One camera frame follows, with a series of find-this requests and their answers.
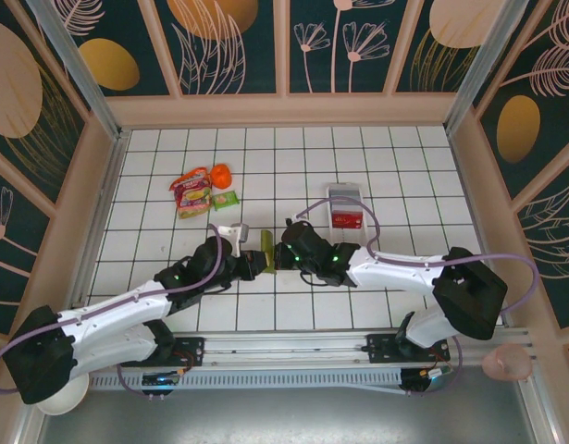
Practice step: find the green fabric card holder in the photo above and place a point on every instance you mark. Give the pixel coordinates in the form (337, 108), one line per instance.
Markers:
(267, 240)

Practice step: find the white plastic card tray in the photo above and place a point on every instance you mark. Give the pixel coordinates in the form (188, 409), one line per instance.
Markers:
(346, 207)

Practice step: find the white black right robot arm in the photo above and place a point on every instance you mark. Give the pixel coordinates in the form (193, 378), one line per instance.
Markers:
(395, 273)

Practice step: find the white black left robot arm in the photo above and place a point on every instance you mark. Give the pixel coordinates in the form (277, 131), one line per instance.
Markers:
(103, 314)

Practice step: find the white plastic card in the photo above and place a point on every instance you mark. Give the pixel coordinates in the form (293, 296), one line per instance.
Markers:
(345, 206)

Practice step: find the pink plastic card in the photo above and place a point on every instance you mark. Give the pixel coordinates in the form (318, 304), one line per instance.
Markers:
(345, 201)

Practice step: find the light blue plastic card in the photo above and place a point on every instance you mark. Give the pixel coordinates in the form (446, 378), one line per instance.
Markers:
(345, 194)

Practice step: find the grey plastic card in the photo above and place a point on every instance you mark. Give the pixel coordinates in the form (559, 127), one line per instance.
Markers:
(345, 189)

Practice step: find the small green packet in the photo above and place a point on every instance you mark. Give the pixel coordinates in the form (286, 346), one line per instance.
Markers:
(226, 200)

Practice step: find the colourful snack packet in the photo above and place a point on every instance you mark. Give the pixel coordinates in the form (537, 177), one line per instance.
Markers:
(191, 194)

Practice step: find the orange toy fruit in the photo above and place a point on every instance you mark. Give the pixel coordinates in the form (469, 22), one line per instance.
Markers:
(221, 176)

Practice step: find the small electronics board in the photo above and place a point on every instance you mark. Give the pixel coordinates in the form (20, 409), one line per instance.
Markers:
(161, 380)
(427, 375)

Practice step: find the white bowl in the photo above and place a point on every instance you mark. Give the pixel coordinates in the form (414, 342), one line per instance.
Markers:
(62, 402)

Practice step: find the pink plastic cup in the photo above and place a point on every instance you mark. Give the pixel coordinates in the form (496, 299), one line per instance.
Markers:
(508, 363)

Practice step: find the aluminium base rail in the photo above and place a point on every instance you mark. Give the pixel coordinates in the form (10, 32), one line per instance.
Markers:
(284, 347)

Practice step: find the aluminium frame post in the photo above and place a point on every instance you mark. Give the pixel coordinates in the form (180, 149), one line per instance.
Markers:
(80, 78)
(487, 60)

